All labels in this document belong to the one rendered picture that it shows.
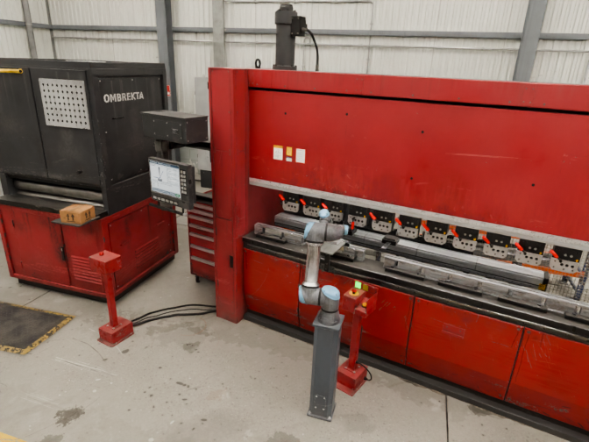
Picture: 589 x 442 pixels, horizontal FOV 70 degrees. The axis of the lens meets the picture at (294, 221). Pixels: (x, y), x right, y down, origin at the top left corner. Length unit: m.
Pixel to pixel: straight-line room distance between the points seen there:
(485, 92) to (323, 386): 2.18
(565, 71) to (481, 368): 5.19
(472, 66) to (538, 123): 4.54
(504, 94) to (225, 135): 2.03
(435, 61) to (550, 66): 1.63
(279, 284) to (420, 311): 1.24
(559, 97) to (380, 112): 1.06
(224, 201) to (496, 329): 2.31
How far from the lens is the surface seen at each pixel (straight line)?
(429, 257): 3.54
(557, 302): 3.29
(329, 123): 3.24
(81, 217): 4.02
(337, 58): 7.53
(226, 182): 3.60
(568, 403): 3.55
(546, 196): 3.02
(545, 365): 3.39
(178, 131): 3.32
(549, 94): 2.92
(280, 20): 3.50
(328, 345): 2.86
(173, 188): 3.46
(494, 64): 7.44
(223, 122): 3.50
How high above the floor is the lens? 2.36
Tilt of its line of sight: 21 degrees down
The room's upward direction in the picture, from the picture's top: 2 degrees clockwise
